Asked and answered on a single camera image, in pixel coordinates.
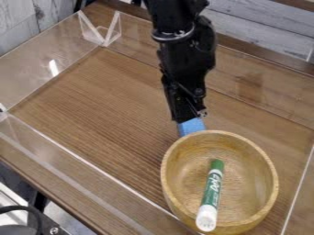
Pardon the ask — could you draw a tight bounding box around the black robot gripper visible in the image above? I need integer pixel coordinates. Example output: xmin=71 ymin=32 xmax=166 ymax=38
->
xmin=155 ymin=21 xmax=216 ymax=123

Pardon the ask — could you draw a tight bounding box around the blue foam block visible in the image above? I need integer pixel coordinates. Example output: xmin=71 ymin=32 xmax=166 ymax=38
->
xmin=178 ymin=117 xmax=206 ymax=137

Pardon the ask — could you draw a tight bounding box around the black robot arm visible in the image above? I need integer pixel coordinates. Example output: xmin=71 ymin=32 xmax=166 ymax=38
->
xmin=143 ymin=0 xmax=216 ymax=123

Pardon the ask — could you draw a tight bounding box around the brown wooden bowl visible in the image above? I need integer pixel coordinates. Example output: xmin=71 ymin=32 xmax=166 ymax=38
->
xmin=160 ymin=130 xmax=279 ymax=235

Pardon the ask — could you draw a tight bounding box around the green Expo marker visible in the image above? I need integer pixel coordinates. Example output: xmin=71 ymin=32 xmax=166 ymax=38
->
xmin=195 ymin=159 xmax=225 ymax=232

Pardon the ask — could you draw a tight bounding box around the clear acrylic tray wall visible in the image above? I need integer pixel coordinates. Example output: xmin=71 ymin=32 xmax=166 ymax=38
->
xmin=0 ymin=6 xmax=314 ymax=235

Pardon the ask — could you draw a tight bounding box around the black metal bracket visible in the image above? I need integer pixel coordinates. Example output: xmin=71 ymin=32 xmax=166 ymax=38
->
xmin=40 ymin=215 xmax=71 ymax=235

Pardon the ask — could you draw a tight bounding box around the black cable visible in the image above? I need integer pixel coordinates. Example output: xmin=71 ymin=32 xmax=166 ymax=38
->
xmin=0 ymin=206 xmax=47 ymax=235

